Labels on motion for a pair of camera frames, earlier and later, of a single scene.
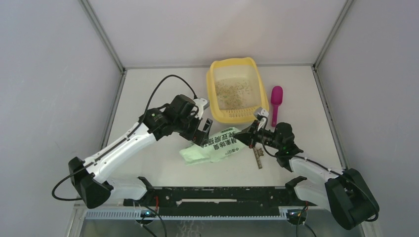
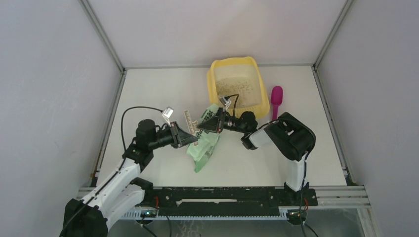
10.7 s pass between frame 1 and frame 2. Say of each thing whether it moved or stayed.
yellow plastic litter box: stayed
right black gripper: moved
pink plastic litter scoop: stayed
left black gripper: moved
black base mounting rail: stayed
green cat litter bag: moved
